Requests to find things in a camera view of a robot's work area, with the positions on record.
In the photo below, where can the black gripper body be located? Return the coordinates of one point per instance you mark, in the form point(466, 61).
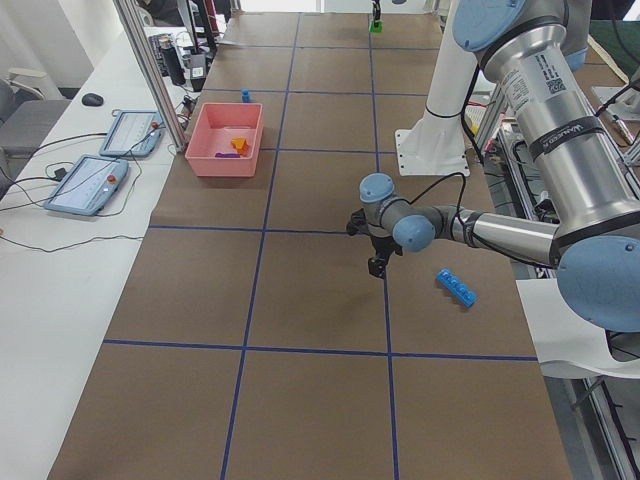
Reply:
point(382, 246)
point(376, 10)

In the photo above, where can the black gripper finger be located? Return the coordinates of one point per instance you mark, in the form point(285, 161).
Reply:
point(383, 263)
point(374, 266)

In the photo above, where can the green block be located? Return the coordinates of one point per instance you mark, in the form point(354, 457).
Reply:
point(376, 26)

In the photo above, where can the long blue studded block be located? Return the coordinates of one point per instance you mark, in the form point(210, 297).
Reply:
point(460, 291)

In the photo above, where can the orange block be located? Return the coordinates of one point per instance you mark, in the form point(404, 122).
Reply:
point(241, 145)

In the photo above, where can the purple block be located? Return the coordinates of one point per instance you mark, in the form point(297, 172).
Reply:
point(227, 155)

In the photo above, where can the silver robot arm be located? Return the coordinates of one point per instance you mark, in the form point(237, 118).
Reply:
point(531, 50)

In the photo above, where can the pink plastic box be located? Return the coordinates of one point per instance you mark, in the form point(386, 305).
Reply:
point(217, 124)

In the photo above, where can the black bottle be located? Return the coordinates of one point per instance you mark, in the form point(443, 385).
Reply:
point(171, 60)

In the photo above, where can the upper blue teach pendant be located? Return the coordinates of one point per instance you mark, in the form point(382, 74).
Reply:
point(133, 134)

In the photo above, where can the blue teach pendant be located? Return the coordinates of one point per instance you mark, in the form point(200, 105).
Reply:
point(88, 186)
point(133, 134)

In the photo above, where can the lower blue teach pendant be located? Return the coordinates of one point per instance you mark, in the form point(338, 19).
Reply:
point(88, 186)

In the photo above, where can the black computer mouse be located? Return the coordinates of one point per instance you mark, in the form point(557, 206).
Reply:
point(92, 100)

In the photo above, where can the aluminium frame post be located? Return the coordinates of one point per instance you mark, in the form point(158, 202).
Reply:
point(133, 27)

